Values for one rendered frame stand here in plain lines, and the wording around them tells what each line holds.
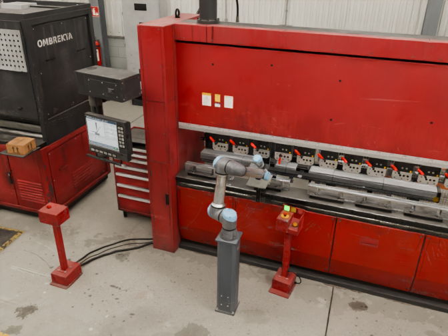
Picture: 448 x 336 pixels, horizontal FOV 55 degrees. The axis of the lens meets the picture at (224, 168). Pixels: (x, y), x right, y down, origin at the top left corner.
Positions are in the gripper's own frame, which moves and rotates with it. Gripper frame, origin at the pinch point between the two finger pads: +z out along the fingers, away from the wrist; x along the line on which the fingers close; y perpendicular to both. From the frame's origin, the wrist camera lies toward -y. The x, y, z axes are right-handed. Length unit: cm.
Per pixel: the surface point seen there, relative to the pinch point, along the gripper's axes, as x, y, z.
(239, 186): 20.9, -11.5, 7.5
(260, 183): -1.7, -10.0, -7.6
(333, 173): -61, 24, 24
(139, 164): 143, 0, 30
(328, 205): -63, -15, 6
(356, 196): -85, 0, 8
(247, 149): 16.5, 17.1, -15.0
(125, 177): 161, -13, 45
